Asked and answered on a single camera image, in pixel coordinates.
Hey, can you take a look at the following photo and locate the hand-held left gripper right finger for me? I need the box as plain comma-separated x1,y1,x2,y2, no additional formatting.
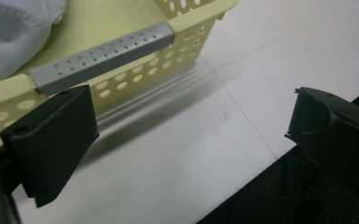
284,87,359,200

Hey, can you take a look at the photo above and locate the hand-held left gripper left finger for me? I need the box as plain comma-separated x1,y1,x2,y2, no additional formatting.
0,84,101,209

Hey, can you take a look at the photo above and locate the cream perforated plastic basket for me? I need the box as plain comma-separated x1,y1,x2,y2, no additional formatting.
0,0,240,153

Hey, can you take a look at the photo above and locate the white sock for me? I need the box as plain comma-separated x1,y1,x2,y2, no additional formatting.
0,0,68,79

